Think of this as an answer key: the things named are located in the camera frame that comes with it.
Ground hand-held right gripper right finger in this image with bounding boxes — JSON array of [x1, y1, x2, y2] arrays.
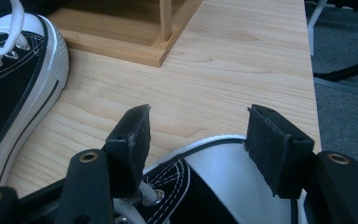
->
[[244, 104, 317, 200]]

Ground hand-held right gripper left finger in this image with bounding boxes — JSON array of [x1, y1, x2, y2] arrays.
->
[[102, 104, 152, 200]]

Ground black canvas sneaker white laces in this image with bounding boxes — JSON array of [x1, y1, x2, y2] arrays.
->
[[0, 0, 71, 191], [113, 133, 310, 224]]

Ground wooden shoe rack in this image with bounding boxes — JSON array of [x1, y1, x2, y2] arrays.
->
[[48, 0, 205, 69]]

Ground black metal stand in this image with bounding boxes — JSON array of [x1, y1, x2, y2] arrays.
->
[[312, 58, 358, 83]]

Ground grey metal leg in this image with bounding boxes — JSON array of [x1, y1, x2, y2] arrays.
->
[[305, 0, 328, 58]]

